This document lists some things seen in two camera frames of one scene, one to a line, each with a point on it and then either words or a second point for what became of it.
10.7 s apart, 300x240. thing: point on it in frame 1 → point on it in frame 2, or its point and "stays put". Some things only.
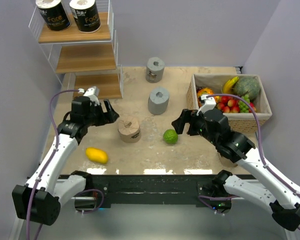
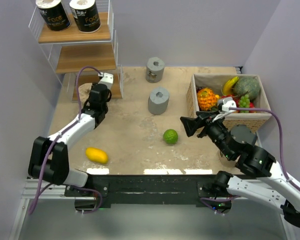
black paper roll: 54,14 stays put
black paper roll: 86,15 stays put
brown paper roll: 129,129 → 84,92
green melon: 248,85 stays put
